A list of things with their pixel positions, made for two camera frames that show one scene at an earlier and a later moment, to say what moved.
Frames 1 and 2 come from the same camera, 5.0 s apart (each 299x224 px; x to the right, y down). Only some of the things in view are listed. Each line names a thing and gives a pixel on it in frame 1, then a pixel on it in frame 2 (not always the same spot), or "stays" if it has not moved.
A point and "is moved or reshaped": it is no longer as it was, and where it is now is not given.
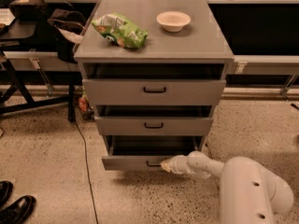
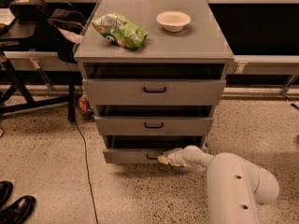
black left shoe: [7, 189] stays
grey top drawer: [154, 83] stays
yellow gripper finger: [165, 164] → [164, 158]
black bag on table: [28, 8] stays
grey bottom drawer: [146, 152] is moved or reshaped
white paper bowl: [173, 21] stays
